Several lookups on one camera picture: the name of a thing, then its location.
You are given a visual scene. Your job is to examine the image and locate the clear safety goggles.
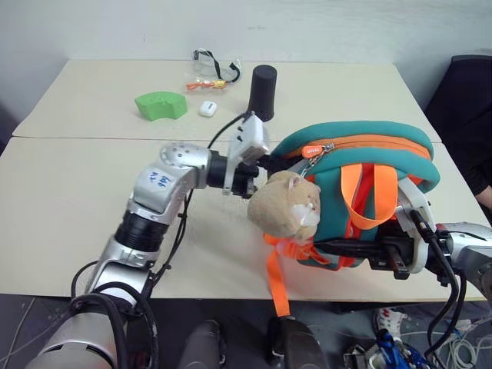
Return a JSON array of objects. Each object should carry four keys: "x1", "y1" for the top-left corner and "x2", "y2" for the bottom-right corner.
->
[{"x1": 191, "y1": 48, "x2": 243, "y2": 85}]

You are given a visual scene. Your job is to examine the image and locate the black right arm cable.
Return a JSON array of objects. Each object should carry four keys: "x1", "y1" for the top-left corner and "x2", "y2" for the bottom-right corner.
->
[{"x1": 409, "y1": 208, "x2": 468, "y2": 361}]

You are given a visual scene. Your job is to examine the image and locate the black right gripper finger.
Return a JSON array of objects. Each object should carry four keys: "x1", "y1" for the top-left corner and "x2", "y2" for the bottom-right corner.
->
[{"x1": 315, "y1": 238, "x2": 390, "y2": 258}]

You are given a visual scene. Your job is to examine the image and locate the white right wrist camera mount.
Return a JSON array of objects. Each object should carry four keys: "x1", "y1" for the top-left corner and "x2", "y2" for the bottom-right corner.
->
[{"x1": 395, "y1": 180, "x2": 437, "y2": 274}]

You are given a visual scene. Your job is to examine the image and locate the beige plush hamster toy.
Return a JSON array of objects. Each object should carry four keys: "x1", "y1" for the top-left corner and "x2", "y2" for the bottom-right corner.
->
[{"x1": 247, "y1": 171, "x2": 323, "y2": 241}]

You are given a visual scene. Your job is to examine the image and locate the blue floor object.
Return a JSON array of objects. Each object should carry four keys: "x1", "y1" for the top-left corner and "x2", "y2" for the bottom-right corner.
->
[{"x1": 367, "y1": 329, "x2": 430, "y2": 369}]

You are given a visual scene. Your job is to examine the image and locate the white floor cables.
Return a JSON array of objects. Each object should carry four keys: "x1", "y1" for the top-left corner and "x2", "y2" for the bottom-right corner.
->
[{"x1": 437, "y1": 317, "x2": 492, "y2": 369}]

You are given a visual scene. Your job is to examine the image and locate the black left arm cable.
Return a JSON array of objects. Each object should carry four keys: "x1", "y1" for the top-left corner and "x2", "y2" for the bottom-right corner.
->
[{"x1": 71, "y1": 110, "x2": 255, "y2": 369}]

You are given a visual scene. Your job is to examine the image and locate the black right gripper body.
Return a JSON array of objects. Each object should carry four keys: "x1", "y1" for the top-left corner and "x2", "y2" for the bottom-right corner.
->
[{"x1": 367, "y1": 225, "x2": 411, "y2": 281}]

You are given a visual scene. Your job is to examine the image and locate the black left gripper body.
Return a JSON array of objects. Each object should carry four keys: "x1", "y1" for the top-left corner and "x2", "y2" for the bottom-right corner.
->
[{"x1": 229, "y1": 162, "x2": 261, "y2": 200}]

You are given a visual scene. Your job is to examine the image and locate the black cylinder container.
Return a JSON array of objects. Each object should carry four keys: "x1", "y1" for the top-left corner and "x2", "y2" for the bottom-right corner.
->
[{"x1": 248, "y1": 65, "x2": 278, "y2": 123}]

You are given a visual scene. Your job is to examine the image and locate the green curved foam block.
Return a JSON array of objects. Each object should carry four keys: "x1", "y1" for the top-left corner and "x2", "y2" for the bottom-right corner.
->
[{"x1": 134, "y1": 91, "x2": 188, "y2": 121}]

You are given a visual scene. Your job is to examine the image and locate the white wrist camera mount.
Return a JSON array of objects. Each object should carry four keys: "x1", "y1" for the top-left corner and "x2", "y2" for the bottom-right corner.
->
[
  {"x1": 395, "y1": 180, "x2": 437, "y2": 274},
  {"x1": 222, "y1": 111, "x2": 272, "y2": 196}
]

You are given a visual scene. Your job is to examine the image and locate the black chair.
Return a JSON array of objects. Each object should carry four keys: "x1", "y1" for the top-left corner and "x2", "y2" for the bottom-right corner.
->
[{"x1": 424, "y1": 55, "x2": 492, "y2": 203}]

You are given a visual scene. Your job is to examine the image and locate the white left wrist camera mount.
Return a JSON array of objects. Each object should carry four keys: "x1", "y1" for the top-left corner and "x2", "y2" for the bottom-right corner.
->
[{"x1": 222, "y1": 111, "x2": 272, "y2": 196}]

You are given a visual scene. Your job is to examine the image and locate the orange and teal backpack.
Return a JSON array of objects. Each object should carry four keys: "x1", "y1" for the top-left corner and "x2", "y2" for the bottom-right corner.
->
[{"x1": 263, "y1": 121, "x2": 441, "y2": 320}]

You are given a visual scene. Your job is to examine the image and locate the orange earplugs packet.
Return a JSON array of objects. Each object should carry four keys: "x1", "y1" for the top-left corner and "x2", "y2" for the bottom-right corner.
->
[{"x1": 183, "y1": 78, "x2": 228, "y2": 95}]

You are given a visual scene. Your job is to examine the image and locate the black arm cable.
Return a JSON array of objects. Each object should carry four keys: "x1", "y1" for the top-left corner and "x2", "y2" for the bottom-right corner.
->
[
  {"x1": 71, "y1": 110, "x2": 255, "y2": 369},
  {"x1": 409, "y1": 208, "x2": 468, "y2": 361}
]

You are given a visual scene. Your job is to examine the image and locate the grey rounded shape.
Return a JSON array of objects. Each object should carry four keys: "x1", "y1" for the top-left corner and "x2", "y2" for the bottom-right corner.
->
[{"x1": 179, "y1": 319, "x2": 227, "y2": 369}]

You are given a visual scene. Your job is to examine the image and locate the black rounded shape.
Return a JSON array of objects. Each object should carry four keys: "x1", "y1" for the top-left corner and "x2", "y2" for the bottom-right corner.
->
[{"x1": 268, "y1": 315, "x2": 330, "y2": 369}]

